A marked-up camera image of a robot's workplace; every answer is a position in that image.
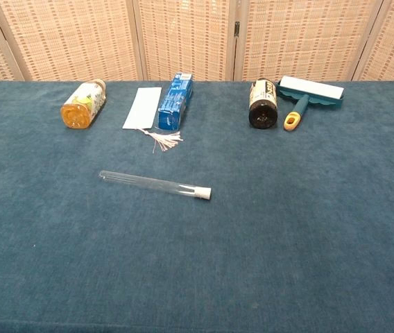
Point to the blue tablecloth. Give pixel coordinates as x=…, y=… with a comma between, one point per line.
x=197, y=249

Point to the woven bamboo folding screen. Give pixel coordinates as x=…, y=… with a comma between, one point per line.
x=79, y=38

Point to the yellow tea plastic bottle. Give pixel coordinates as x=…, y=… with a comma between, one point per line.
x=79, y=111

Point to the white bookmark with tassel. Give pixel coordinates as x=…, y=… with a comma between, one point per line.
x=143, y=107

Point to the dark brown drink bottle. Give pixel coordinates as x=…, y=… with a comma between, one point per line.
x=263, y=111

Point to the teal lint roller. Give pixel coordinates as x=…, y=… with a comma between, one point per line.
x=311, y=91

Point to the black screen hinge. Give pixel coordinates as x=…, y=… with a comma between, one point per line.
x=237, y=29

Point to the blue cardboard box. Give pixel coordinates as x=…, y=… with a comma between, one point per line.
x=176, y=104

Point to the small white cap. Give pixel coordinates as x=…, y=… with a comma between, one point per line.
x=204, y=193

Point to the clear glass test tube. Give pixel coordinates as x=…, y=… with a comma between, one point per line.
x=141, y=182

